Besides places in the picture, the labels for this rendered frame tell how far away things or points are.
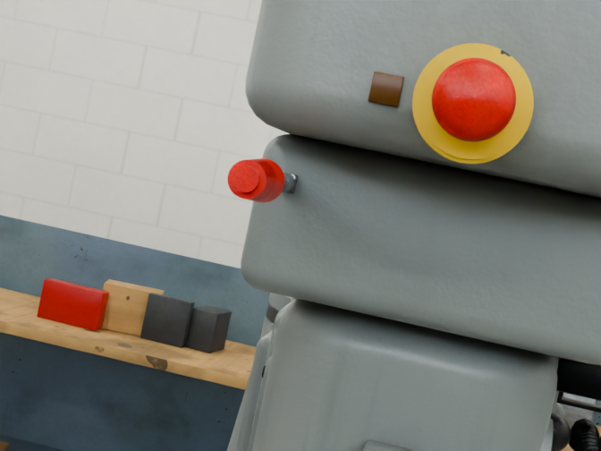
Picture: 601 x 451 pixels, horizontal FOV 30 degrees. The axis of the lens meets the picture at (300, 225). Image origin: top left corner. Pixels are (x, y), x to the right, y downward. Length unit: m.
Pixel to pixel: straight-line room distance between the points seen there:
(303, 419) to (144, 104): 4.50
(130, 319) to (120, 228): 0.64
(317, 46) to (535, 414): 0.29
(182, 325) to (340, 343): 3.91
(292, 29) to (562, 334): 0.24
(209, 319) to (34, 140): 1.30
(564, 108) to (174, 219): 4.60
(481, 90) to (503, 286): 0.18
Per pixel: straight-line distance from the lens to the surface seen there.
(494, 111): 0.54
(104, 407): 5.32
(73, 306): 4.69
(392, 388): 0.73
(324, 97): 0.59
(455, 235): 0.68
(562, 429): 0.89
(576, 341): 0.69
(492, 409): 0.73
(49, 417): 5.41
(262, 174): 0.55
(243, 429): 1.22
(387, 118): 0.59
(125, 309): 4.72
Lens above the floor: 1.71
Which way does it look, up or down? 3 degrees down
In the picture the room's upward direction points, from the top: 12 degrees clockwise
